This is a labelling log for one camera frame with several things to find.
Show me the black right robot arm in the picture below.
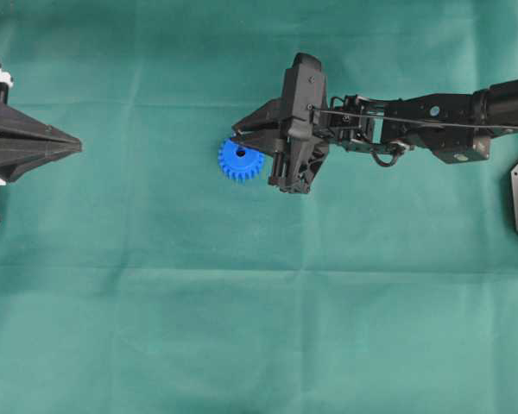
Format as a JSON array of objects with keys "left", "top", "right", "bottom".
[{"left": 232, "top": 53, "right": 518, "bottom": 194}]

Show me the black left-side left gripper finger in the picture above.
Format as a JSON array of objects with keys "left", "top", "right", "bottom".
[
  {"left": 0, "top": 103, "right": 80, "bottom": 147},
  {"left": 0, "top": 141, "right": 82, "bottom": 183}
]

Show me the blue plastic gear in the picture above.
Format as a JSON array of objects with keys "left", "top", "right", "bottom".
[{"left": 218, "top": 139, "right": 265, "bottom": 183}]

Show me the green table cloth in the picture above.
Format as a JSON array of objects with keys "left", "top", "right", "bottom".
[{"left": 0, "top": 1, "right": 518, "bottom": 413}]

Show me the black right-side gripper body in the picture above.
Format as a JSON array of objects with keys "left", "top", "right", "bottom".
[{"left": 268, "top": 53, "right": 329, "bottom": 193}]

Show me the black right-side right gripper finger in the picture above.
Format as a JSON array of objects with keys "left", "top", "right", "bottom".
[
  {"left": 232, "top": 97, "right": 290, "bottom": 134},
  {"left": 234, "top": 129, "right": 290, "bottom": 158}
]

